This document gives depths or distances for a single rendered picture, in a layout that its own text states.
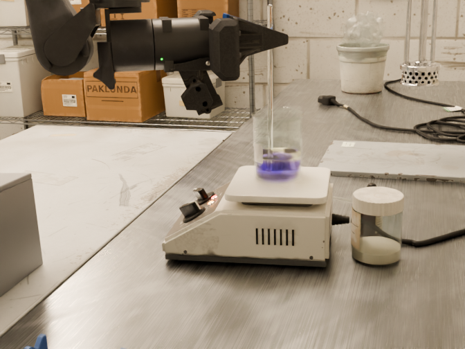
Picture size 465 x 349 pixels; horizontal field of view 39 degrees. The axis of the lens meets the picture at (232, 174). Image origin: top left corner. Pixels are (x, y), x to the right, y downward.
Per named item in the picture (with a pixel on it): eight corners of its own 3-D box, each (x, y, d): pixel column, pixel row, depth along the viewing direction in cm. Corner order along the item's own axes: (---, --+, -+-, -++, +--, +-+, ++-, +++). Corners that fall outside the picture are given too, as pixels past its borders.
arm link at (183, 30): (147, 11, 82) (149, 61, 84) (157, 23, 65) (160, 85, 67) (212, 9, 84) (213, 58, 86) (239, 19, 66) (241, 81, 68)
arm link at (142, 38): (93, 91, 72) (86, 4, 70) (95, 86, 77) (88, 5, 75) (157, 88, 73) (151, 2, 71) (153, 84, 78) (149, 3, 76)
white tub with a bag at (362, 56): (391, 94, 176) (395, 12, 169) (338, 95, 177) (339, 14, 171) (383, 85, 189) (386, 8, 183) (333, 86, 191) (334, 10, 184)
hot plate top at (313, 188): (223, 201, 77) (222, 194, 76) (239, 171, 88) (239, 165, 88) (326, 205, 75) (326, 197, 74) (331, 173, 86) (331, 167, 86)
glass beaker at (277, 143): (299, 189, 79) (299, 119, 76) (247, 186, 80) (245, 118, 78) (308, 172, 85) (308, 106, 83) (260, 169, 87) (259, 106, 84)
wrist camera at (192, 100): (165, 55, 78) (169, 110, 80) (167, 61, 71) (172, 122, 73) (215, 51, 79) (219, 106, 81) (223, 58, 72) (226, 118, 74)
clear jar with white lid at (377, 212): (400, 248, 82) (403, 187, 79) (402, 269, 76) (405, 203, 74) (351, 245, 83) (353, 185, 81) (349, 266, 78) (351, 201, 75)
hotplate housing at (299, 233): (162, 262, 80) (157, 201, 78) (187, 223, 92) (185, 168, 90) (348, 272, 76) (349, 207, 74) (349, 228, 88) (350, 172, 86)
